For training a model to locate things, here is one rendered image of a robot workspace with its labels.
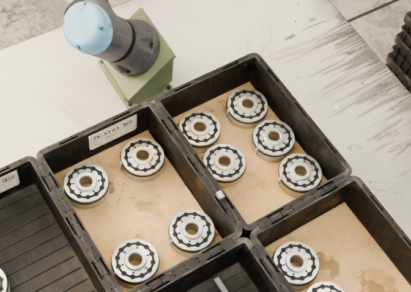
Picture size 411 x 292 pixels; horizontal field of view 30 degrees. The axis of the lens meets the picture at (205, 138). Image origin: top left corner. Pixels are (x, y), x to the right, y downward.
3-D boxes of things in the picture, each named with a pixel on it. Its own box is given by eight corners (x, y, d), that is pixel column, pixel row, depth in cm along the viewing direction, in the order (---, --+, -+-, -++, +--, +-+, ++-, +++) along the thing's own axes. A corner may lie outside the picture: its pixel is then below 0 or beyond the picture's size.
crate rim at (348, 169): (150, 104, 181) (151, 98, 179) (255, 56, 191) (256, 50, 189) (244, 237, 164) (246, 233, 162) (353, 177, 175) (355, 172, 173)
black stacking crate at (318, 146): (151, 126, 189) (151, 100, 180) (249, 79, 199) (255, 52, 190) (240, 255, 173) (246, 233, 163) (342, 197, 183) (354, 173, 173)
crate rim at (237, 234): (34, 158, 171) (33, 153, 169) (150, 104, 181) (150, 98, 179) (122, 306, 154) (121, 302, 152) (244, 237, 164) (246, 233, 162)
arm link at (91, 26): (106, 71, 193) (71, 58, 181) (85, 31, 198) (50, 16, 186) (140, 42, 189) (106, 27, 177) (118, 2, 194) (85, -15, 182)
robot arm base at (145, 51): (103, 51, 207) (80, 41, 198) (139, 9, 203) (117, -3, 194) (132, 88, 200) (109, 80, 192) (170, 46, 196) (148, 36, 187)
